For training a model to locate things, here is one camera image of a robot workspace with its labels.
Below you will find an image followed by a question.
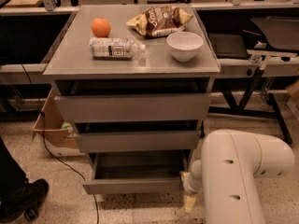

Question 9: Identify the black frame side table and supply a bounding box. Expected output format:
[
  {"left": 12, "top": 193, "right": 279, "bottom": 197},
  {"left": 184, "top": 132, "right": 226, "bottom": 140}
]
[{"left": 208, "top": 16, "right": 299, "bottom": 144}]

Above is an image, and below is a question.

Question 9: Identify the black shoe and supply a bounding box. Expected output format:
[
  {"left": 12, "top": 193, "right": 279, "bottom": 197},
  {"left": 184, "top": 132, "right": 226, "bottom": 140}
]
[{"left": 0, "top": 179, "right": 49, "bottom": 223}]

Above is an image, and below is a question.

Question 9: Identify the grey drawer cabinet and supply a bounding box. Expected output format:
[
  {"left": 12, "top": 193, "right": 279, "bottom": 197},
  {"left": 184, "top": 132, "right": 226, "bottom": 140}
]
[{"left": 42, "top": 5, "right": 221, "bottom": 161}]

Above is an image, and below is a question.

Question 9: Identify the grey top drawer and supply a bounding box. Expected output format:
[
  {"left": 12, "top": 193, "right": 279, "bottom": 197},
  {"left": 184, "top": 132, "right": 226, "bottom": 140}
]
[{"left": 55, "top": 93, "right": 211, "bottom": 123}]

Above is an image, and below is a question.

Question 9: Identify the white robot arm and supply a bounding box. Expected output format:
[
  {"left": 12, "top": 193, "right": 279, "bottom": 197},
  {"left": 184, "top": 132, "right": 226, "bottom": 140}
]
[{"left": 181, "top": 130, "right": 295, "bottom": 224}]

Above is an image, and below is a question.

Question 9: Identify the grey middle drawer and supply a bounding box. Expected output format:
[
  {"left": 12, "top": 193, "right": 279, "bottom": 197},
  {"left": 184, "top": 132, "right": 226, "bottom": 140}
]
[{"left": 74, "top": 131, "right": 200, "bottom": 153}]

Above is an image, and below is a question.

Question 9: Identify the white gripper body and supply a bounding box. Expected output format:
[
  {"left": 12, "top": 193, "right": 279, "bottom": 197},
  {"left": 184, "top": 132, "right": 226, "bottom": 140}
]
[{"left": 182, "top": 173, "right": 200, "bottom": 194}]

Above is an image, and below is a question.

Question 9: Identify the orange fruit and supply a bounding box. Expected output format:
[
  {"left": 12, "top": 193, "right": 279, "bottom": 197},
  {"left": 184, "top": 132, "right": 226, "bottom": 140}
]
[{"left": 92, "top": 18, "right": 111, "bottom": 37}]

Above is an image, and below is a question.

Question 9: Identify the clear plastic water bottle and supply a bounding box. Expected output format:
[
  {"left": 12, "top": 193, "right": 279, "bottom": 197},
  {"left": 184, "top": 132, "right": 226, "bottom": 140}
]
[{"left": 89, "top": 37, "right": 146, "bottom": 59}]

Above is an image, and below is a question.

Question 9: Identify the dark trouser leg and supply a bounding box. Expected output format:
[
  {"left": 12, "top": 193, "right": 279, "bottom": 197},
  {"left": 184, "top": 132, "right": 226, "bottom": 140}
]
[{"left": 0, "top": 136, "right": 26, "bottom": 201}]

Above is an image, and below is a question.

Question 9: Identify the cardboard box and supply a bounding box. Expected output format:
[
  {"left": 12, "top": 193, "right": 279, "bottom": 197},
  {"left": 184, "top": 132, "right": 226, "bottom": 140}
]
[{"left": 33, "top": 90, "right": 83, "bottom": 157}]

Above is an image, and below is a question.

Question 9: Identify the grey bottom drawer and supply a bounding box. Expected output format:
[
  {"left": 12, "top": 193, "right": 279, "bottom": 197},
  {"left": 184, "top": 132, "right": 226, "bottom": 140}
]
[{"left": 83, "top": 150, "right": 187, "bottom": 194}]

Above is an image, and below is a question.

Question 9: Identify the grey drawer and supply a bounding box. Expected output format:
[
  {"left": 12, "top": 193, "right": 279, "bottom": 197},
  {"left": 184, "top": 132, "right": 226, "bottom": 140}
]
[
  {"left": 83, "top": 150, "right": 187, "bottom": 194},
  {"left": 55, "top": 93, "right": 211, "bottom": 123},
  {"left": 74, "top": 131, "right": 200, "bottom": 153}
]

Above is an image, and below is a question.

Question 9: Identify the brown yellow chip bag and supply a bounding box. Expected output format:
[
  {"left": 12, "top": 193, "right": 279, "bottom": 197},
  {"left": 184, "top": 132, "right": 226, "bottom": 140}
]
[{"left": 126, "top": 6, "right": 193, "bottom": 38}]

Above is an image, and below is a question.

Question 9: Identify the black floor cable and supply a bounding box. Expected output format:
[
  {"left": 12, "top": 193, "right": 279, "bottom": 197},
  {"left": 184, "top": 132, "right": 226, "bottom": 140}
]
[{"left": 20, "top": 63, "right": 100, "bottom": 224}]

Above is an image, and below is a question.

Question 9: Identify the white bowl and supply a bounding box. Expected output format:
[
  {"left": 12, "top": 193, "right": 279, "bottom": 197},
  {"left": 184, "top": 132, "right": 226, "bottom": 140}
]
[{"left": 166, "top": 32, "right": 204, "bottom": 62}]

